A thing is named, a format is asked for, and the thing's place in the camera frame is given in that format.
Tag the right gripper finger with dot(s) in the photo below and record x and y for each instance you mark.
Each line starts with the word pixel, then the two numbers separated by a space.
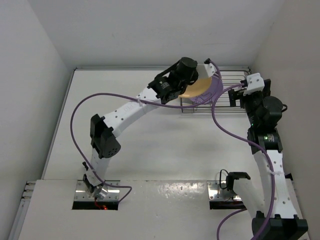
pixel 235 95
pixel 267 88

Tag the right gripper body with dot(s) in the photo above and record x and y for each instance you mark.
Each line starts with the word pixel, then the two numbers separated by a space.
pixel 252 101

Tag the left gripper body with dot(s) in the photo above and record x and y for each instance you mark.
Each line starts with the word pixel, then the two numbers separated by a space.
pixel 194 75

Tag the orange plate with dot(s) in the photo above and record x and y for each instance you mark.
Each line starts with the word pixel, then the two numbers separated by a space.
pixel 198 88

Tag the purple plate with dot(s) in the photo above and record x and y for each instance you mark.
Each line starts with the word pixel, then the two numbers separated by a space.
pixel 215 88

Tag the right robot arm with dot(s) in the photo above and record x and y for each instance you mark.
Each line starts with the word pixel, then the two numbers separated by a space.
pixel 273 215

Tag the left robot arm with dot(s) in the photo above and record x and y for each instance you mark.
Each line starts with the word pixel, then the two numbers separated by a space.
pixel 104 130

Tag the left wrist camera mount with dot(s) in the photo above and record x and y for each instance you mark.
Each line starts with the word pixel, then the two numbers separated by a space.
pixel 206 69

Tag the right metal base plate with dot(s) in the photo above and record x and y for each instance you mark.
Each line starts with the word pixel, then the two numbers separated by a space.
pixel 216 192

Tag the metal base plate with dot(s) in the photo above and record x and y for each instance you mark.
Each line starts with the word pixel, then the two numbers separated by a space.
pixel 112 190
pixel 216 192

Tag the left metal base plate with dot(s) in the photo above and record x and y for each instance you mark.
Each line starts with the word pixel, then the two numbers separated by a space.
pixel 112 190

